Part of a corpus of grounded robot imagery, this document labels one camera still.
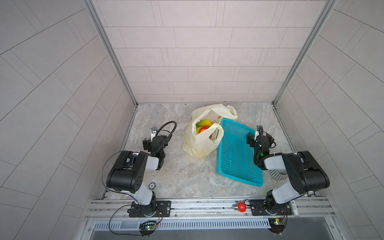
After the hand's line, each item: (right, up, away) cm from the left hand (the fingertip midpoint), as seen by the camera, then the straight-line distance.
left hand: (157, 133), depth 93 cm
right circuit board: (+62, -39, -25) cm, 78 cm away
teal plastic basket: (+48, -14, -7) cm, 51 cm away
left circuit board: (+4, -37, -29) cm, 48 cm away
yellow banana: (+29, +6, +7) cm, 31 cm away
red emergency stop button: (+47, -32, -24) cm, 61 cm away
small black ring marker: (+2, -26, -16) cm, 30 cm away
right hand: (+63, +1, 0) cm, 63 cm away
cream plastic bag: (+29, -3, -19) cm, 34 cm away
